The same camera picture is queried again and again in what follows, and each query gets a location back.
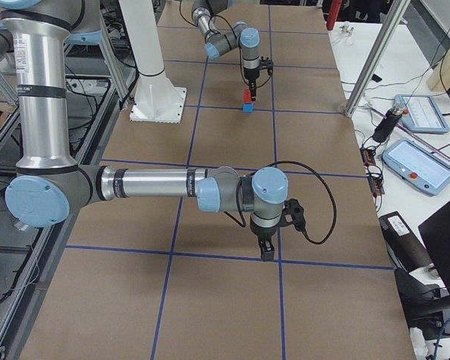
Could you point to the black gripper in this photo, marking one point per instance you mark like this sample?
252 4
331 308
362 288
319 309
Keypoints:
250 76
262 232

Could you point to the red wooden cube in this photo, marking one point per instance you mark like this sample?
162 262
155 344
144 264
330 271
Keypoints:
247 96

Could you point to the blue wooden cube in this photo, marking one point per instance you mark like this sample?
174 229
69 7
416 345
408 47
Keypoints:
248 107

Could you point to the red cylinder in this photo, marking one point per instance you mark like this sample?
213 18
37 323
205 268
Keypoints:
334 10

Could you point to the orange circuit board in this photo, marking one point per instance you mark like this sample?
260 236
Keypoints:
373 171

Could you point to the black water bottle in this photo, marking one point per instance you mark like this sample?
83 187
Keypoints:
387 125

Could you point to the far teach pendant tablet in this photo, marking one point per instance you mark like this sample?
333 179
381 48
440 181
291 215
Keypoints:
421 114

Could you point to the teach pendant tablet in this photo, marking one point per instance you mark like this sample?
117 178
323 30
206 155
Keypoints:
419 168
421 114

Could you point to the near teach pendant tablet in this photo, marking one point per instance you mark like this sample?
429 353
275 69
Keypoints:
419 168

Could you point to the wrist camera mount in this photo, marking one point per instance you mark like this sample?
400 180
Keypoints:
293 214
266 64

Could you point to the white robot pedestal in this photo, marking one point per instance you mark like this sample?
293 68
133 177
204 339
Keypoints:
156 99

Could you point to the aluminium frame post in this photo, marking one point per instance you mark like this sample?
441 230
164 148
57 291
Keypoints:
383 38

